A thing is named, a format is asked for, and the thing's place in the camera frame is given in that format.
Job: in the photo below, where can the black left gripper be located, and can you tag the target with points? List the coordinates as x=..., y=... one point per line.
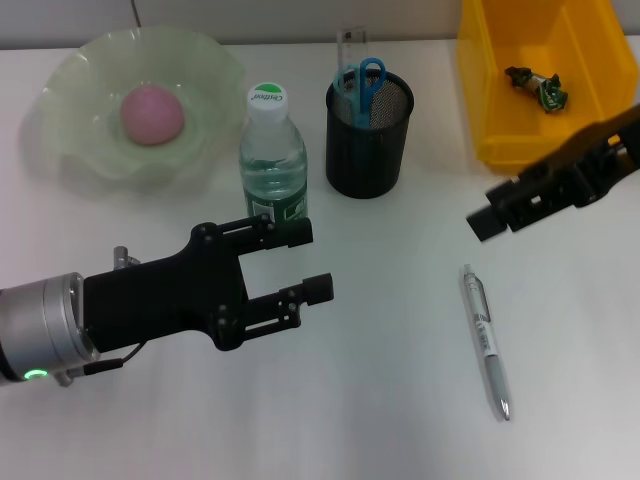
x=160, y=300

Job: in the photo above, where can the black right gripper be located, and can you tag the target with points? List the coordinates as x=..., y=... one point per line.
x=612, y=155

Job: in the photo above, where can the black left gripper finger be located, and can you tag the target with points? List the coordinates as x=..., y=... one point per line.
x=320, y=290

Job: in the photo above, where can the clear green label water bottle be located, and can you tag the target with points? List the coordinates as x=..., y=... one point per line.
x=272, y=175

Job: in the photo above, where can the silver ballpoint pen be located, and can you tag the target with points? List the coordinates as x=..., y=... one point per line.
x=492, y=360

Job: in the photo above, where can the green plastic wrapper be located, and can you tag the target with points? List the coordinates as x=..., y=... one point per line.
x=545, y=92

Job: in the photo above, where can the blue capped scissors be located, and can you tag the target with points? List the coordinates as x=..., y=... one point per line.
x=364, y=95

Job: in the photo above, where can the pink peach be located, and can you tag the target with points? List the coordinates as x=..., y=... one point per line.
x=152, y=115

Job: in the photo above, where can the transparent plastic ruler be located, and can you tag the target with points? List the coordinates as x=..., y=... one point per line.
x=352, y=47

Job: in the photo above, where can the black mesh pen holder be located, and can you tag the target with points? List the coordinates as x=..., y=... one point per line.
x=365, y=160

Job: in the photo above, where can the pale green glass fruit plate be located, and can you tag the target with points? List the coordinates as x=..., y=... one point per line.
x=75, y=100

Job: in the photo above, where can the yellow plastic bin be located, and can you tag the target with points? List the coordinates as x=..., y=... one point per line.
x=525, y=145

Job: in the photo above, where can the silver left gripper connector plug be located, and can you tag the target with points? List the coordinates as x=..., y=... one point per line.
x=122, y=257

